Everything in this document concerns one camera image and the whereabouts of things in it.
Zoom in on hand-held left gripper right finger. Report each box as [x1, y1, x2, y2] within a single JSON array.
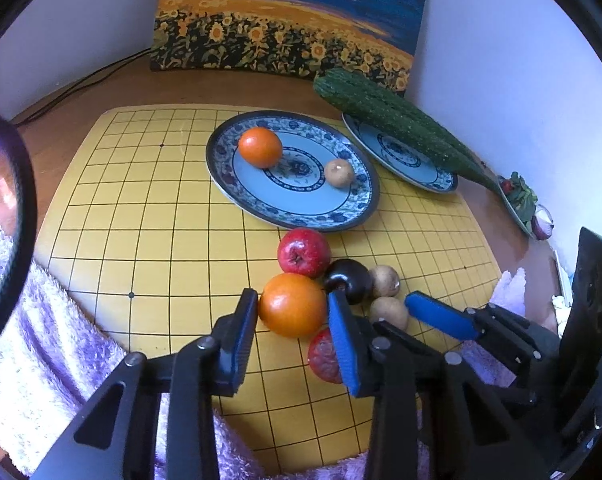
[[327, 290, 552, 480]]

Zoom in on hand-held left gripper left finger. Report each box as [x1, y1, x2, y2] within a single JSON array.
[[31, 287, 259, 480]]

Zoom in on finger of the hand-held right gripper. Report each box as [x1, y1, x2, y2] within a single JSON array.
[[405, 291, 562, 362], [373, 321, 446, 358]]

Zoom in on red apple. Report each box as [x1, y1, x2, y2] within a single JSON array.
[[277, 228, 332, 279], [308, 328, 344, 385]]

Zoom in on small brown fruit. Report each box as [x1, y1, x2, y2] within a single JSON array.
[[370, 265, 400, 298], [369, 296, 410, 332], [324, 159, 354, 188]]

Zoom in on large orange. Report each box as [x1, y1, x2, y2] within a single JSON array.
[[258, 273, 329, 339]]

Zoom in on dark purple plum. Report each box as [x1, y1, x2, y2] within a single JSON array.
[[324, 258, 374, 306]]

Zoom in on large blue patterned plate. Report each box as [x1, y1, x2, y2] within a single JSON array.
[[205, 110, 380, 233]]

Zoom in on vegetable print dish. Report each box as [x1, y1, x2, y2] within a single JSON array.
[[496, 171, 554, 241]]

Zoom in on yellow grid board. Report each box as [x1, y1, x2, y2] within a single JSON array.
[[33, 105, 502, 476]]

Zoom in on green bitter gourd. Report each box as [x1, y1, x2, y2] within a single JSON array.
[[376, 110, 504, 193], [313, 67, 482, 176]]

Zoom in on small blue patterned plate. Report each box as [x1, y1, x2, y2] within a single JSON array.
[[342, 112, 459, 193]]

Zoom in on purple fluffy towel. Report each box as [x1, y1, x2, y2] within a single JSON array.
[[0, 225, 529, 480]]

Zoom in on small orange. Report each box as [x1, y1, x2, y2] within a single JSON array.
[[238, 127, 284, 169]]

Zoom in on sunflower field painting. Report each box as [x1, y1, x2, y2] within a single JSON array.
[[149, 0, 430, 98]]

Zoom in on black round ring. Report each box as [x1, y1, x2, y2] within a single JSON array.
[[0, 115, 38, 361]]

